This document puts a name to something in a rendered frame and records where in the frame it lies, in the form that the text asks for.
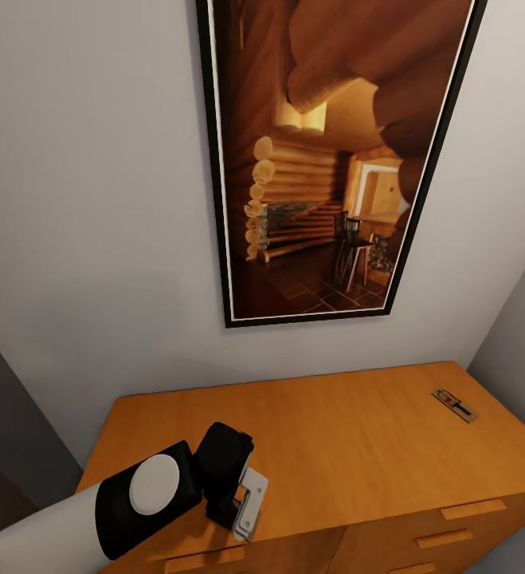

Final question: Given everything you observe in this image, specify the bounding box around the mousetrap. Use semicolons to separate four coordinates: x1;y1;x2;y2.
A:
206;498;261;544
432;387;479;423

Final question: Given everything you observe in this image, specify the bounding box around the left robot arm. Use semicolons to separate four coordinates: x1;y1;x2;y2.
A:
0;422;268;574

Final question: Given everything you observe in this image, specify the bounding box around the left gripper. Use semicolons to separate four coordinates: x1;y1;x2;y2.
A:
202;432;254;518

